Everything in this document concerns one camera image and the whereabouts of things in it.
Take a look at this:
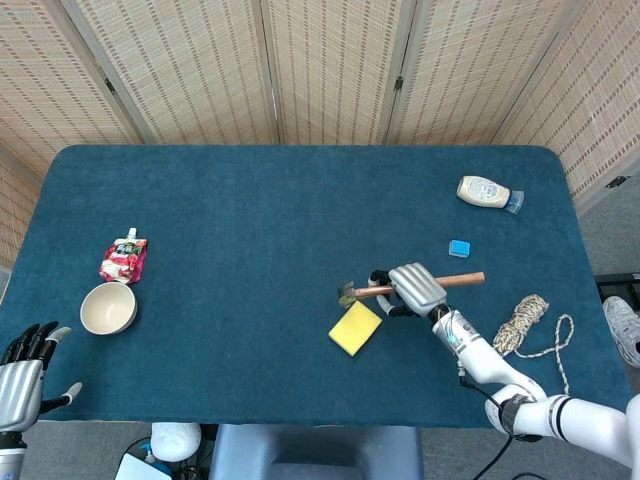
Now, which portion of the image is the yellow sponge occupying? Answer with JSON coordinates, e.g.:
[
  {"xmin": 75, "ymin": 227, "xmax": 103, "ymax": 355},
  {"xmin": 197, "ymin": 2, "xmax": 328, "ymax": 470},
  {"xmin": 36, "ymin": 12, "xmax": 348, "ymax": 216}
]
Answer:
[{"xmin": 328, "ymin": 300, "xmax": 383, "ymax": 358}]

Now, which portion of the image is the white flat box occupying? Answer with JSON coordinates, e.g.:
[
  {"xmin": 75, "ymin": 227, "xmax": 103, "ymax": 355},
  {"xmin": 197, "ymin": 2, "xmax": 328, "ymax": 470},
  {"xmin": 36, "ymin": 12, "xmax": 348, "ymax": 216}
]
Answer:
[{"xmin": 114, "ymin": 452, "xmax": 174, "ymax": 480}]

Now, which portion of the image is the coiled beige rope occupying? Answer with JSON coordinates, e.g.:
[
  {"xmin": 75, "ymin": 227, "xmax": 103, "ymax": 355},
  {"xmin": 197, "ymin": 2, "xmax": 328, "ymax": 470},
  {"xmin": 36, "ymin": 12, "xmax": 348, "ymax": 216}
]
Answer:
[{"xmin": 492, "ymin": 294, "xmax": 575, "ymax": 396}]

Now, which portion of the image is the wooden handled hammer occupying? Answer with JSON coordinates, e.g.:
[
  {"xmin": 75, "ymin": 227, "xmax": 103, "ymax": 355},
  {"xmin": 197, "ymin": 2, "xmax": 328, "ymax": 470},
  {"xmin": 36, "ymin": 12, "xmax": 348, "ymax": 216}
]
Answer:
[{"xmin": 338, "ymin": 271, "xmax": 486, "ymax": 308}]

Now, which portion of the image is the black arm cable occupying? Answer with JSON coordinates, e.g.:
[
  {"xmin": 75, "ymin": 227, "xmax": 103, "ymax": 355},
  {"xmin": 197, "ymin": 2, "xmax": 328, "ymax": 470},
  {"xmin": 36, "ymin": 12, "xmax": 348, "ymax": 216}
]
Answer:
[{"xmin": 458, "ymin": 372, "xmax": 517, "ymax": 480}]

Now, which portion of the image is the blue table cloth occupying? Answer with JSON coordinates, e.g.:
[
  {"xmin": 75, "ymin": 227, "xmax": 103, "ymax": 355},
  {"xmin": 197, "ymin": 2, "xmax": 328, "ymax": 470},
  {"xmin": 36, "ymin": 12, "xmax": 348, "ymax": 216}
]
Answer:
[{"xmin": 0, "ymin": 144, "xmax": 632, "ymax": 431}]

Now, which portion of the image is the beige bowl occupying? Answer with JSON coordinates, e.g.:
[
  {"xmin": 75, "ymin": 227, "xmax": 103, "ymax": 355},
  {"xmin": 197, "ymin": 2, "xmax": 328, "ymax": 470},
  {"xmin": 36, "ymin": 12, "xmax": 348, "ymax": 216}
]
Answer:
[{"xmin": 79, "ymin": 282, "xmax": 139, "ymax": 335}]

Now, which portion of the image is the black floor frame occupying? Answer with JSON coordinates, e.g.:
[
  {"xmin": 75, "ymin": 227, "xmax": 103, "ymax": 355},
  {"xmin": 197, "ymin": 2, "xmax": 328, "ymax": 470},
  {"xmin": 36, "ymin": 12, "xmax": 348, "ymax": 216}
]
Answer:
[{"xmin": 594, "ymin": 272, "xmax": 640, "ymax": 309}]

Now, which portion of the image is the cream squeeze bottle blue cap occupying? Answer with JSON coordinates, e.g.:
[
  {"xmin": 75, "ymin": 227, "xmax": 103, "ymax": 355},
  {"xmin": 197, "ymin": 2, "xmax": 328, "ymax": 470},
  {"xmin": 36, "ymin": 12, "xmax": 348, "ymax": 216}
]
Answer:
[{"xmin": 456, "ymin": 175, "xmax": 526, "ymax": 216}]

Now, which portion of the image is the white sneaker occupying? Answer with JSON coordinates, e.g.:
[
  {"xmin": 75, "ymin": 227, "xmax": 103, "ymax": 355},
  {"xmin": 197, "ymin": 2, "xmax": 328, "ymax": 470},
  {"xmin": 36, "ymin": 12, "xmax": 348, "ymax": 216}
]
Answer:
[{"xmin": 602, "ymin": 295, "xmax": 640, "ymax": 369}]

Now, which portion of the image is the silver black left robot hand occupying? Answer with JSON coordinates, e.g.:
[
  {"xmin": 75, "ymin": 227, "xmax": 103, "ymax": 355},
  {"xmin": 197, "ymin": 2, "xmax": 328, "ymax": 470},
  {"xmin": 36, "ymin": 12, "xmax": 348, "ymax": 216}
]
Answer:
[{"xmin": 0, "ymin": 322, "xmax": 84, "ymax": 434}]

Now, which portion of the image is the white rounded cover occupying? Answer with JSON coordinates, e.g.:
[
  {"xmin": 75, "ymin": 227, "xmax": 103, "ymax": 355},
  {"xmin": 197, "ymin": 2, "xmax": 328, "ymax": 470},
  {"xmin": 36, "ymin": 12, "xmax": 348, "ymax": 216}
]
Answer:
[{"xmin": 150, "ymin": 422, "xmax": 202, "ymax": 463}]

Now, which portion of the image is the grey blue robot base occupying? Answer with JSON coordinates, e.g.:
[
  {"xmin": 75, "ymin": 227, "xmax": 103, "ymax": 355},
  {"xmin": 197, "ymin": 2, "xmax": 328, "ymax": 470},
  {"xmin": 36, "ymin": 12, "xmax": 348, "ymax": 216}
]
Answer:
[{"xmin": 207, "ymin": 423, "xmax": 425, "ymax": 480}]

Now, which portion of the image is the woven folding screen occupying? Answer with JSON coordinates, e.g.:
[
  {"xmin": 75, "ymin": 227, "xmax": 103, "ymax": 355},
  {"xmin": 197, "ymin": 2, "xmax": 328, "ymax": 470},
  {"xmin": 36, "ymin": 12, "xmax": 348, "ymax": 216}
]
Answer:
[{"xmin": 0, "ymin": 0, "xmax": 640, "ymax": 269}]

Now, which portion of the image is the red drink pouch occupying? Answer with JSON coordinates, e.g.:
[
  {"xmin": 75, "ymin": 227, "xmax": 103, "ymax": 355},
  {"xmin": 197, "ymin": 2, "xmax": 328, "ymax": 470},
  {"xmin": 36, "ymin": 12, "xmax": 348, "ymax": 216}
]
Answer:
[{"xmin": 98, "ymin": 227, "xmax": 150, "ymax": 285}]

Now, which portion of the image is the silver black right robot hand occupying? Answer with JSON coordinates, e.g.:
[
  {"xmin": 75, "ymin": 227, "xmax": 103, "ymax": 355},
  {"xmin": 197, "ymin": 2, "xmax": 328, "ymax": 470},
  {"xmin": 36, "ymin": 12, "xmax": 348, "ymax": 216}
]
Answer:
[{"xmin": 368, "ymin": 262, "xmax": 449, "ymax": 319}]

